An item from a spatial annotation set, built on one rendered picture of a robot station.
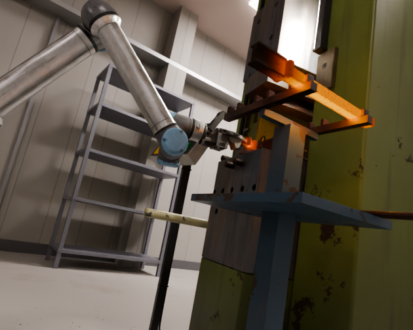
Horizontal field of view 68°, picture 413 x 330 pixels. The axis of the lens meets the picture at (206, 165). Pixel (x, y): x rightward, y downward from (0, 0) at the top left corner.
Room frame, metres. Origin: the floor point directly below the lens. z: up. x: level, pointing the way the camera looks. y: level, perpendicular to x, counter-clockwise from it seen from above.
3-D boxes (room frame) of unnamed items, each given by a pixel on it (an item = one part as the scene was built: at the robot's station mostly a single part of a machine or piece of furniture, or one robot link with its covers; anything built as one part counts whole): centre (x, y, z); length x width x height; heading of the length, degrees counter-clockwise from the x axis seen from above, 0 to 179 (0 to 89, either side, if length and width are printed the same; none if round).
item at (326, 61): (1.09, -0.39, 1.27); 0.09 x 0.02 x 0.17; 21
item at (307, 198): (0.79, -0.20, 0.67); 0.40 x 0.30 x 0.02; 30
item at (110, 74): (3.58, 0.89, 1.08); 1.14 x 0.48 x 2.16; 124
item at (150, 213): (1.62, 0.05, 0.62); 0.44 x 0.05 x 0.05; 111
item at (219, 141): (1.25, -0.01, 0.97); 0.12 x 0.08 x 0.09; 111
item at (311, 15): (1.37, -0.37, 1.56); 0.42 x 0.39 x 0.40; 111
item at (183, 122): (1.19, 0.15, 0.97); 0.12 x 0.09 x 0.10; 111
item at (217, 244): (1.36, -0.38, 0.69); 0.56 x 0.38 x 0.45; 111
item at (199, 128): (1.22, 0.07, 0.98); 0.10 x 0.05 x 0.09; 21
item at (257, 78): (1.41, -0.35, 1.32); 0.42 x 0.20 x 0.10; 111
